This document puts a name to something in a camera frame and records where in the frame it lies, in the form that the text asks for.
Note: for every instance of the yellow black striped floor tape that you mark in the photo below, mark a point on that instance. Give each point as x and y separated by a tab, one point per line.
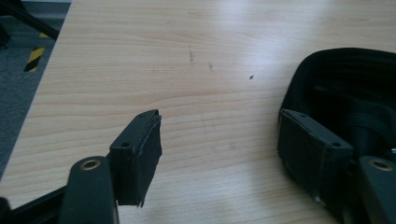
34	57

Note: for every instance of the black cloth bag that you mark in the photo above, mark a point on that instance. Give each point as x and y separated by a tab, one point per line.
348	90

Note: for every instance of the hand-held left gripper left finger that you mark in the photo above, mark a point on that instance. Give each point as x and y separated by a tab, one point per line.
135	161

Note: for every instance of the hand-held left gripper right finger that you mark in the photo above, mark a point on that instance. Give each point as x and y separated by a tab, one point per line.
311	149

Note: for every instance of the black metal stand leg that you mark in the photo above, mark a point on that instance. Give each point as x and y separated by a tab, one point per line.
29	20

